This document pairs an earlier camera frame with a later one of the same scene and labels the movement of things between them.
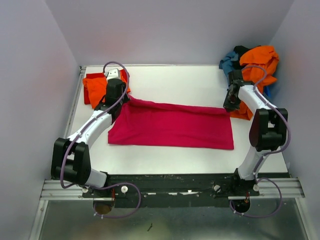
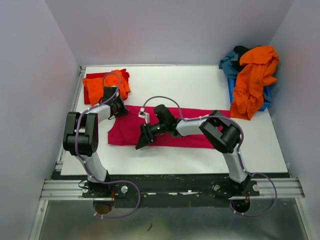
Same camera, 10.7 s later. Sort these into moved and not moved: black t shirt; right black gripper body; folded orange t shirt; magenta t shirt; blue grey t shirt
Moved: magenta t shirt; right black gripper body
Not moved: folded orange t shirt; blue grey t shirt; black t shirt
